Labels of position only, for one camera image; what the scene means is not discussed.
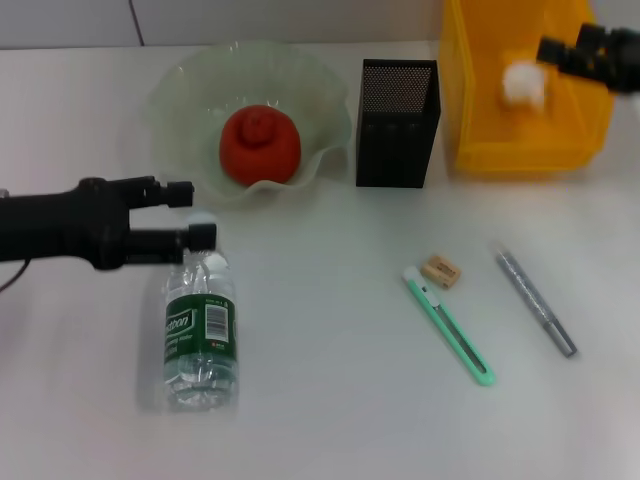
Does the silver pen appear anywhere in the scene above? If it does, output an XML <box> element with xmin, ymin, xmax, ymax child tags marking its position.
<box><xmin>491</xmin><ymin>239</ymin><xmax>580</xmax><ymax>358</ymax></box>

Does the black mesh pen holder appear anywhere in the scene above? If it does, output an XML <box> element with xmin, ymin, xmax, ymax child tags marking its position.
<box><xmin>354</xmin><ymin>58</ymin><xmax>444</xmax><ymax>189</ymax></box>

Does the beige eraser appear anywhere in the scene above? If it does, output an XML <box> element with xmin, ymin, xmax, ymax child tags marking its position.
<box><xmin>419</xmin><ymin>254</ymin><xmax>462</xmax><ymax>290</ymax></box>

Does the green wavy glass fruit bowl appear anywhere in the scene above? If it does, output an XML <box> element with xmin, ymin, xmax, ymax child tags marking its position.
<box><xmin>149</xmin><ymin>42</ymin><xmax>351</xmax><ymax>209</ymax></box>

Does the green utility knife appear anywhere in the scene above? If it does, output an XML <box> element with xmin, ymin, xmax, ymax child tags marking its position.
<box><xmin>402</xmin><ymin>266</ymin><xmax>498</xmax><ymax>389</ymax></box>

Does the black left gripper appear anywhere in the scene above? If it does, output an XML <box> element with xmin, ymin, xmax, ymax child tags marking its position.
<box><xmin>0</xmin><ymin>175</ymin><xmax>219</xmax><ymax>273</ymax></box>

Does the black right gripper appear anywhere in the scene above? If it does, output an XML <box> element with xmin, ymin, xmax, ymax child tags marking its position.
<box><xmin>537</xmin><ymin>22</ymin><xmax>640</xmax><ymax>94</ymax></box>

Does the red-orange fruit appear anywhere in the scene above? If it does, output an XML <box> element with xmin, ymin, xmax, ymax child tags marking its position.
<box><xmin>218</xmin><ymin>104</ymin><xmax>304</xmax><ymax>189</ymax></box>

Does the yellow plastic bin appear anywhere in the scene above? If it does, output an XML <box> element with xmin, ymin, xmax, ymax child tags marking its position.
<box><xmin>438</xmin><ymin>0</ymin><xmax>616</xmax><ymax>174</ymax></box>

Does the clear water bottle green label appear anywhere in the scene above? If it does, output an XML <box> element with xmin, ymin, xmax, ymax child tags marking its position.
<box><xmin>163</xmin><ymin>212</ymin><xmax>241</xmax><ymax>414</ymax></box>

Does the white paper ball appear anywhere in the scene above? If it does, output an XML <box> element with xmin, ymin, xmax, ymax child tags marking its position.
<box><xmin>500</xmin><ymin>60</ymin><xmax>547</xmax><ymax>107</ymax></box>

